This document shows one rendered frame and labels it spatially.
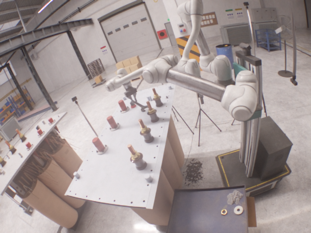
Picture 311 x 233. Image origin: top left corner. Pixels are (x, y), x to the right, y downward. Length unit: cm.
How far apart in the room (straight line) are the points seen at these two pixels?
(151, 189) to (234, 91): 75
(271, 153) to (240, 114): 96
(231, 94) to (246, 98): 9
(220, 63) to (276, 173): 151
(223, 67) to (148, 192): 117
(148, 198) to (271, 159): 136
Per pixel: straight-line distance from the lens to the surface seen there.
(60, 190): 266
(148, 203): 95
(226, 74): 150
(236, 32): 945
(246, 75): 106
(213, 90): 94
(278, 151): 181
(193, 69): 132
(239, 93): 91
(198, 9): 136
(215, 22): 1448
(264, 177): 214
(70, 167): 276
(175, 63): 116
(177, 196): 147
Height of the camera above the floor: 216
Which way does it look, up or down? 31 degrees down
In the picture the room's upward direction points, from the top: 22 degrees counter-clockwise
